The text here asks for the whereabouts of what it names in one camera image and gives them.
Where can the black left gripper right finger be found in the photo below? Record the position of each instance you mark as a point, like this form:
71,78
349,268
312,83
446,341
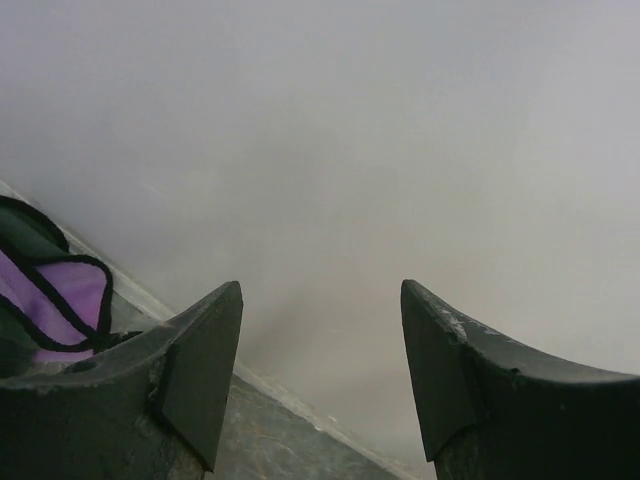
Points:
490,407

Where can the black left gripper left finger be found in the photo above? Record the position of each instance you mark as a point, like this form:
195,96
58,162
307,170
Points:
151,407

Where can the purple black pouch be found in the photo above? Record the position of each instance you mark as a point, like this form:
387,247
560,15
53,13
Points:
56,306

